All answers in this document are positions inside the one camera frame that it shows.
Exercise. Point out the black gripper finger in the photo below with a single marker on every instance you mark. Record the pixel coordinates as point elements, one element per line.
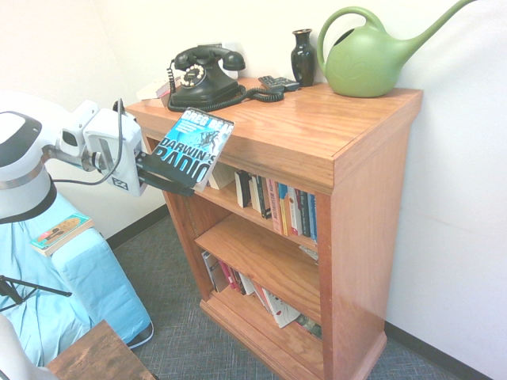
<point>146,158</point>
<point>170,186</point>

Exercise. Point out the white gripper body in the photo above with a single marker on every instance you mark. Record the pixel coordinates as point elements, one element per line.
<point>113,150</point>

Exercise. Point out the blue Darwin's Radio paperback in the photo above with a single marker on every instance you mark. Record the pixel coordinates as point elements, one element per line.
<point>198,134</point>

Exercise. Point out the leaning cream page book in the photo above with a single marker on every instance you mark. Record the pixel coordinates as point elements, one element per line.
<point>222,176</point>

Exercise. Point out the black spine thick book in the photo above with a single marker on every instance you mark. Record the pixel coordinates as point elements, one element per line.
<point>242,189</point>

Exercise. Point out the white red paperback book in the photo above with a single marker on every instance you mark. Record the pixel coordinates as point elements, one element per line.
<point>164,88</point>

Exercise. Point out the black white spine book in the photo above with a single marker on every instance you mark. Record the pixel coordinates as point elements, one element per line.
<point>263,198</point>

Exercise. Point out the grey white cover book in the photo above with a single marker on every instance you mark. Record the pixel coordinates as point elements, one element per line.
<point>212,273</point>

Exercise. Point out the orange teal paperback book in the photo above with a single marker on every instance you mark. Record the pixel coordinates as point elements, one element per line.
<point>59,233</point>

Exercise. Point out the pink spine book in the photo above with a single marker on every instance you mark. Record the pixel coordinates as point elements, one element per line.
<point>274,206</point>

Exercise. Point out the red spine slim book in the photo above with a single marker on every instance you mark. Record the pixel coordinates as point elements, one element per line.
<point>231,279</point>

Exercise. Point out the blue yellow spine book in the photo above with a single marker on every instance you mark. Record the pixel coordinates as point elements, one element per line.
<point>283,210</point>

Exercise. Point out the white slim book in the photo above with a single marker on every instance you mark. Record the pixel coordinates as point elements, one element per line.
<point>246,284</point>

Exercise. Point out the white red spine book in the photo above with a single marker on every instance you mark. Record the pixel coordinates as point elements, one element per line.
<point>293,211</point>

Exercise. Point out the dark grey spine book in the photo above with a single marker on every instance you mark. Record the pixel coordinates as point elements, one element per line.
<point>303,215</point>

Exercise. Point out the white book red marks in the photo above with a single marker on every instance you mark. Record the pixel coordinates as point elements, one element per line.
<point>281,310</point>

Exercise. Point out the dark green cover book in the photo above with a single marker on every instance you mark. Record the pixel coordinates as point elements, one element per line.
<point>309,326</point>

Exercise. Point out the black rotary telephone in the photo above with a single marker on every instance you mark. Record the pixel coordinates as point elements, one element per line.
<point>261,94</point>
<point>206,85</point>

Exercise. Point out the light blue covered chair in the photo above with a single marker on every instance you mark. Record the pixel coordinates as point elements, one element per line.
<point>87,277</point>

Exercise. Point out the black remote control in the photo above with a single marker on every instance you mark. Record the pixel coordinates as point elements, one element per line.
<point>270,81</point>
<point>289,84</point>

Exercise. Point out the loose paper cards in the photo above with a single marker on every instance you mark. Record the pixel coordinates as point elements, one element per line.
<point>309,253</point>

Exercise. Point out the black tripod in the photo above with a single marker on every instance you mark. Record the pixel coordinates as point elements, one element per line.
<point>11,293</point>

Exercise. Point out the black glossy vase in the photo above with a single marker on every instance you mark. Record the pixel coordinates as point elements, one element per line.
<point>303,59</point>

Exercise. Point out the wooden bookshelf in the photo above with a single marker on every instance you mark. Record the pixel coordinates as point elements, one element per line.
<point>356,237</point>

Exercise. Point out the green plastic watering can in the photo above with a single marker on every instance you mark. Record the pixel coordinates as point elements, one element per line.
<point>356,67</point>

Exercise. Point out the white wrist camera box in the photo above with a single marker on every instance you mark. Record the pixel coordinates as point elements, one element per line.
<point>77,126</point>

